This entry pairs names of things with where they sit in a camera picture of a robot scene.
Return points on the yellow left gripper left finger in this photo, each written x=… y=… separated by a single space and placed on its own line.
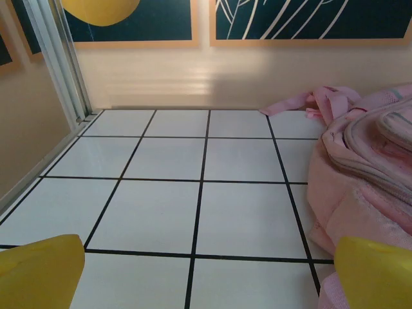
x=38 y=273

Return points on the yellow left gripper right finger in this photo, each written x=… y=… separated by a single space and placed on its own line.
x=376 y=280

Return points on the pink backpack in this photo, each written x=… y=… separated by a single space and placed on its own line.
x=363 y=180

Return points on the left aluminium side rail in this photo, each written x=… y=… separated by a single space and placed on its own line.
x=42 y=161

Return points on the left aluminium corner post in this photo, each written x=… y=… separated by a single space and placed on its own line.
x=61 y=64

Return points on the orange circle leaf wall panel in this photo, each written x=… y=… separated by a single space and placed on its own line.
x=322 y=19

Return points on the yellow oval wall panel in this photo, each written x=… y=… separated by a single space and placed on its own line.
x=145 y=22

